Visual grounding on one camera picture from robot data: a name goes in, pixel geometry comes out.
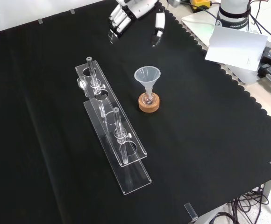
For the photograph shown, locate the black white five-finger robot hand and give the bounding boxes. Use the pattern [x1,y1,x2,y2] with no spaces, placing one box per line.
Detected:
[107,0,166,47]

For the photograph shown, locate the clear glass weighing funnel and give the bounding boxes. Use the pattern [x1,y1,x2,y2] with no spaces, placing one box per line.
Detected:
[76,77,89,97]

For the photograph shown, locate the translucent plastic funnel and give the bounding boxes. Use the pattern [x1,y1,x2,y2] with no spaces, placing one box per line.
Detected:
[134,66,161,94]

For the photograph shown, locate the clear acrylic funnel stand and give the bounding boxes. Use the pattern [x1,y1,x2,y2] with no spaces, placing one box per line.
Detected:
[74,56,152,196]

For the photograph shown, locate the pale board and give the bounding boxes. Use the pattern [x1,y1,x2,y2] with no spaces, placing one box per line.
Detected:
[181,9,267,84]

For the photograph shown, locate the yellow stop button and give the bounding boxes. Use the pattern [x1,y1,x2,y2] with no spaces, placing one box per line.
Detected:
[190,0,213,12]

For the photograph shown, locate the small round-bottom glass flask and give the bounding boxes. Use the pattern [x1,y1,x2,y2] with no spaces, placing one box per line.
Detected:
[143,90,155,105]

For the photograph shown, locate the white paper sheet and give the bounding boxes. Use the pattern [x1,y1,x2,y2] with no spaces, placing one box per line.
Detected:
[205,25,269,72]

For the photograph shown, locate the black bench cloth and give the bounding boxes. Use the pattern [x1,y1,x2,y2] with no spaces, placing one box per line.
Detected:
[0,0,271,224]

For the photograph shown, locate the grey table leg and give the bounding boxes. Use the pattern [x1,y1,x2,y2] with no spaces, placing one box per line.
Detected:
[263,179,271,206]

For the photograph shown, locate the black stop button cable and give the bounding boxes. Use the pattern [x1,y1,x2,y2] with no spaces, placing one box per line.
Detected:
[191,4,218,21]

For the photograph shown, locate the cork ring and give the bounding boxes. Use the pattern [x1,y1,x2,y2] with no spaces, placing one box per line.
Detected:
[138,92,161,113]

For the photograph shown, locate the black arm base cable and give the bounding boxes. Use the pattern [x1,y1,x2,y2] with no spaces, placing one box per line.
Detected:
[247,0,271,49]

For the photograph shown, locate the black floor cable bundle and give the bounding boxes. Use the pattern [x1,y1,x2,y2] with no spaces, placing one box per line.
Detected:
[207,184,271,224]

